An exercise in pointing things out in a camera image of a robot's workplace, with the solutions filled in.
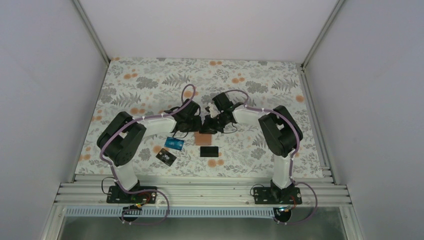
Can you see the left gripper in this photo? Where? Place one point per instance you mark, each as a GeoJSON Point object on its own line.
{"type": "Point", "coordinates": [197, 126]}

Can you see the black VIP card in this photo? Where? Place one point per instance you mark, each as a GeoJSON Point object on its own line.
{"type": "Point", "coordinates": [166, 157]}

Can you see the black card centre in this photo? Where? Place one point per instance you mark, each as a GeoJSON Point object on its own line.
{"type": "Point", "coordinates": [209, 151]}

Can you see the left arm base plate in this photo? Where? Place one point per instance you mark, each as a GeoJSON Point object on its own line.
{"type": "Point", "coordinates": [115, 195]}

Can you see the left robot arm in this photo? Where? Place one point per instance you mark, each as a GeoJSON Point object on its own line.
{"type": "Point", "coordinates": [120, 140]}

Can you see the brown leather card holder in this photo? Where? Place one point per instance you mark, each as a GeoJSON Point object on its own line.
{"type": "Point", "coordinates": [202, 139]}

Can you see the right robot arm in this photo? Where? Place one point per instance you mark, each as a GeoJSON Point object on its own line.
{"type": "Point", "coordinates": [280, 131]}

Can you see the aluminium rail frame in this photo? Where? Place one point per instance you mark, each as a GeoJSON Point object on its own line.
{"type": "Point", "coordinates": [196, 197]}

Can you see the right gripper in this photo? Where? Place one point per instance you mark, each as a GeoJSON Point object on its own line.
{"type": "Point", "coordinates": [208, 126]}

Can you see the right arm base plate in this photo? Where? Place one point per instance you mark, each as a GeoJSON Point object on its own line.
{"type": "Point", "coordinates": [274, 196]}

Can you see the floral table mat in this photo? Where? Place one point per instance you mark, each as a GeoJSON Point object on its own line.
{"type": "Point", "coordinates": [149, 86]}

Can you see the blue card upper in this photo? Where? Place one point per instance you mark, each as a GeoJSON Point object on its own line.
{"type": "Point", "coordinates": [174, 143]}

